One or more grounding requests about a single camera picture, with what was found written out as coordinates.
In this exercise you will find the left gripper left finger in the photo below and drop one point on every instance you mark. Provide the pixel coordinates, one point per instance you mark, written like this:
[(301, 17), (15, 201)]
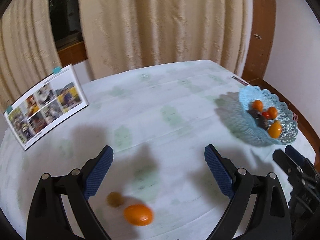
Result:
[(47, 218)]

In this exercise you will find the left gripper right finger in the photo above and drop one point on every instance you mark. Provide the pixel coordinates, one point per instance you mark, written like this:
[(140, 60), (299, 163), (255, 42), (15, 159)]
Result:
[(270, 217)]

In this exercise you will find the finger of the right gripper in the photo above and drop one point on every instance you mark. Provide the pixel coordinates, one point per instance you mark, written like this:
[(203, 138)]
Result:
[(286, 164), (301, 161)]

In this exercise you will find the dark brown passion fruit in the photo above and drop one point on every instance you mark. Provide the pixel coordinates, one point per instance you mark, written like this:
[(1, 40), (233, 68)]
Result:
[(263, 122)]

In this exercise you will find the small red tomato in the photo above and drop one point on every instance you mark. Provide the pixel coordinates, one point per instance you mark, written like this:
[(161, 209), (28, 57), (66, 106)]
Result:
[(265, 114)]

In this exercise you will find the rough mandarin orange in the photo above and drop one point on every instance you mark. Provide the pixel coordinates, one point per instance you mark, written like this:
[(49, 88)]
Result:
[(272, 112)]

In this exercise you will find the dark round mangosteen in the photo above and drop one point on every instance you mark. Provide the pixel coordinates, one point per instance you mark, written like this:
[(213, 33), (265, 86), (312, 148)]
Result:
[(254, 113)]

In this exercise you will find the small orange back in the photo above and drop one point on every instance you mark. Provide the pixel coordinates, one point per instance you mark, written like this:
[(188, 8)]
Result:
[(258, 105)]

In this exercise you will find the large smooth orange front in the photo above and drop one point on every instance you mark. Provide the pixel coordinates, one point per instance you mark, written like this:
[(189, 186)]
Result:
[(138, 215)]

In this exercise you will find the pink slippers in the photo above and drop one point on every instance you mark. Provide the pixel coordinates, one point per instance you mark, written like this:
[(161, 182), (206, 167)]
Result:
[(295, 117)]

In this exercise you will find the light blue lattice basket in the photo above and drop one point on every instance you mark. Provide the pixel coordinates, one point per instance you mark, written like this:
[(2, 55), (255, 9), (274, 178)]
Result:
[(257, 135)]

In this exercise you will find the pink nail clipper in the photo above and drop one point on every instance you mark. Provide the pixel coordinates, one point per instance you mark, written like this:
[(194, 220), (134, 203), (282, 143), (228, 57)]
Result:
[(240, 80)]

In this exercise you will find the photo collage card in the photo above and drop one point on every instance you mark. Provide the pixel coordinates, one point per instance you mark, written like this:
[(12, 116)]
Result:
[(46, 105)]

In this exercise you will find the teal binder clip left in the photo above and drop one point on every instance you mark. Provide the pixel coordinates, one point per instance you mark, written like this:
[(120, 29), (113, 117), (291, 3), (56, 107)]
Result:
[(9, 109)]

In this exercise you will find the teal binder clip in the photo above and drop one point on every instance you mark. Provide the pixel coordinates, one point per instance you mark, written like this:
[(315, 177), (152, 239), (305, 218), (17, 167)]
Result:
[(57, 69), (9, 109)]

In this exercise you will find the brown wooden door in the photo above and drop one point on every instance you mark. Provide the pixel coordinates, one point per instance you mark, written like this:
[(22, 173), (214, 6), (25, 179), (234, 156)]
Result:
[(262, 34)]

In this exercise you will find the white patterned tablecloth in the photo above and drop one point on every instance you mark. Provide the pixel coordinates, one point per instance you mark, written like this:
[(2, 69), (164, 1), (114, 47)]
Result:
[(158, 120)]

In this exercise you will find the teal binder clip right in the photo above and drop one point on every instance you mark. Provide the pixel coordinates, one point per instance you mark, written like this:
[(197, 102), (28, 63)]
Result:
[(57, 69)]

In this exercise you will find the beige curtain left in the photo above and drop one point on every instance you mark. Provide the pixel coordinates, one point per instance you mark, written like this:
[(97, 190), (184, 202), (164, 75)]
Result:
[(28, 51)]

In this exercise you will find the beige curtain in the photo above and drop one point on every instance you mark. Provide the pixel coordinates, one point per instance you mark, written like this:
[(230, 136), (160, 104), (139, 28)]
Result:
[(121, 35), (28, 51)]

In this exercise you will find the beige curtain right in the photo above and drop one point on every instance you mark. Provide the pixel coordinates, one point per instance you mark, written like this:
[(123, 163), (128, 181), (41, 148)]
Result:
[(121, 35)]

